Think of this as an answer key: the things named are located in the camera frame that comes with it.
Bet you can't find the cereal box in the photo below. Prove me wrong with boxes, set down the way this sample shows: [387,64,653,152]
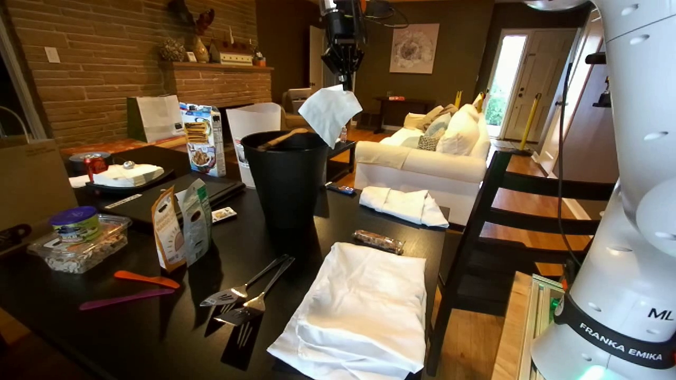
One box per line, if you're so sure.
[181,103,227,177]

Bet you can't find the metal tongs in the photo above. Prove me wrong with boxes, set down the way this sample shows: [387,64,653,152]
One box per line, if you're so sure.
[200,256,294,305]

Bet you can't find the purple spatula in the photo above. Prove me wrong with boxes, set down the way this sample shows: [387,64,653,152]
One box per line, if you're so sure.
[79,288,175,311]

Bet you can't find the white green pouch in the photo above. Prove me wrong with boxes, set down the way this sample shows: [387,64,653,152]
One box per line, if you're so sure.
[151,180,212,272]

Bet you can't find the white cloth at table edge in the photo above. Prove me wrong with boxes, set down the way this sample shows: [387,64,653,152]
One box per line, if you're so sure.
[360,186,449,227]

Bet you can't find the wooden robot base crate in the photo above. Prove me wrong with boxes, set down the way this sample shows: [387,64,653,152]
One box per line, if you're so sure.
[493,272,565,380]

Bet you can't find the black bin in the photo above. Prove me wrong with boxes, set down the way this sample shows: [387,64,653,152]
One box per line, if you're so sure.
[241,131,328,229]

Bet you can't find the clear plastic food container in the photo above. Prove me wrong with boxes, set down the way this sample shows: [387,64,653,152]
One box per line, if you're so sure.
[30,212,131,274]

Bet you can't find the white paper napkin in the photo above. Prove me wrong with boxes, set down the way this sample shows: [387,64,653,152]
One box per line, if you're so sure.
[301,85,362,148]

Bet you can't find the large white folded cloth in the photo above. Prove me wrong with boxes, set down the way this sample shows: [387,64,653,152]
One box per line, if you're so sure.
[269,242,427,380]

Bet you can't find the metal fork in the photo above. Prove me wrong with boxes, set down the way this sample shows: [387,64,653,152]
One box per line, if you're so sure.
[219,260,292,324]

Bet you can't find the white tissue stack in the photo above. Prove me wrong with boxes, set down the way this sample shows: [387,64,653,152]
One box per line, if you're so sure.
[94,162,165,188]

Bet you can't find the white paper bag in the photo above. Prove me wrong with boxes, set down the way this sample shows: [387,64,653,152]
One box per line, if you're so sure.
[224,101,286,189]

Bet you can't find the framed wall picture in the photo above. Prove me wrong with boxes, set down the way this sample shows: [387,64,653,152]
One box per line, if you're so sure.
[389,22,439,73]

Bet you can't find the wooden spoon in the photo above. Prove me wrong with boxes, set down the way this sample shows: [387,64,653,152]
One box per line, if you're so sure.
[259,128,313,149]

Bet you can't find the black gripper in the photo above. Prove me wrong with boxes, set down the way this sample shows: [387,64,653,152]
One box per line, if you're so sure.
[320,0,364,81]

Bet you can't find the small brown snack wrapper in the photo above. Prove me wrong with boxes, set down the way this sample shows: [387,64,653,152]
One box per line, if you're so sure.
[353,229,403,256]

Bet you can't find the white sofa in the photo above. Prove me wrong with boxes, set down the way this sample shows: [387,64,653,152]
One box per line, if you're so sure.
[355,103,491,226]

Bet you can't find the black wooden chair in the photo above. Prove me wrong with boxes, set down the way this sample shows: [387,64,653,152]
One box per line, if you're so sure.
[427,149,614,372]

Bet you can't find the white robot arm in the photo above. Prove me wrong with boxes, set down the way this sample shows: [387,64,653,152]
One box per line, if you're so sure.
[532,0,676,380]

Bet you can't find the brown paper bag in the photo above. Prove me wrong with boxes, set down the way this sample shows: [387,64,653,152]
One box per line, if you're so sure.
[0,109,77,227]

